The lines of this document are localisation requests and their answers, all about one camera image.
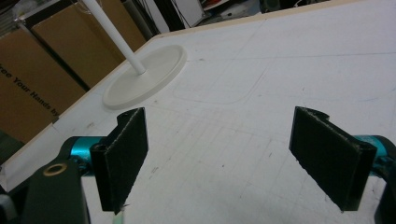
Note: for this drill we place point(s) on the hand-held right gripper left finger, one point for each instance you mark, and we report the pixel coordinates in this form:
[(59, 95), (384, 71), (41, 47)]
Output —
[(121, 161)]

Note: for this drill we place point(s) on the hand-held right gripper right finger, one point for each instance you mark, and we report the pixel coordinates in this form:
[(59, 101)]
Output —
[(333, 158)]

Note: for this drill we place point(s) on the white utensil rack stand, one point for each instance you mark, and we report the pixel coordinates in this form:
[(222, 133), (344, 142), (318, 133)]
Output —
[(149, 81)]

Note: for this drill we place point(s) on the white gridded mat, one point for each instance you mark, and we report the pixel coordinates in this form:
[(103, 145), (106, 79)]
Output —
[(249, 77)]

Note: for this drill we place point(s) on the plain brown cardboard box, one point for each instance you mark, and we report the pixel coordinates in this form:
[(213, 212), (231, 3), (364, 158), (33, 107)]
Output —
[(81, 40)]

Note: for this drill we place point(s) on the white panel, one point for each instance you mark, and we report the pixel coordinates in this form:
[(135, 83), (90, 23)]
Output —
[(188, 12)]

